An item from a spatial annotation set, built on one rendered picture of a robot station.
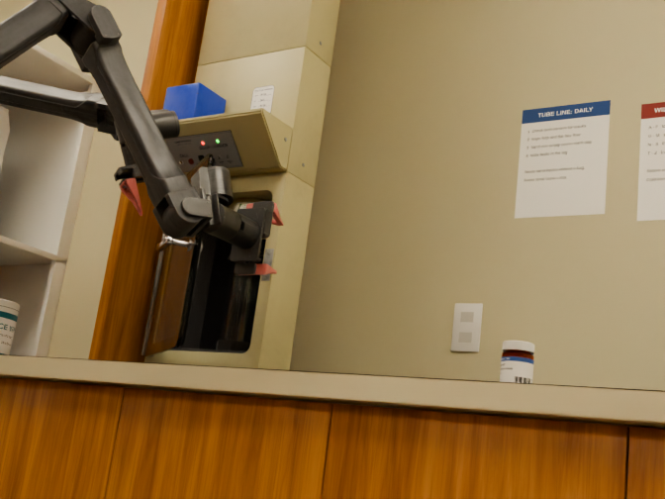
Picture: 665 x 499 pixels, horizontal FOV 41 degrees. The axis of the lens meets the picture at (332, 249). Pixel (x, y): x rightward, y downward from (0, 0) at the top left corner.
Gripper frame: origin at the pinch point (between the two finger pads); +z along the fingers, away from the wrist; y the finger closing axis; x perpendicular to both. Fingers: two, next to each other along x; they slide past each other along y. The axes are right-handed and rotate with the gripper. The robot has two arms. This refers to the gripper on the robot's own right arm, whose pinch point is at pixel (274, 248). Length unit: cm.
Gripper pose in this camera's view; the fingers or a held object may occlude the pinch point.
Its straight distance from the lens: 172.1
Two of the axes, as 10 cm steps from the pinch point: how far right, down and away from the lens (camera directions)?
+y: 1.2, -9.6, 2.5
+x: -8.5, 0.3, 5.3
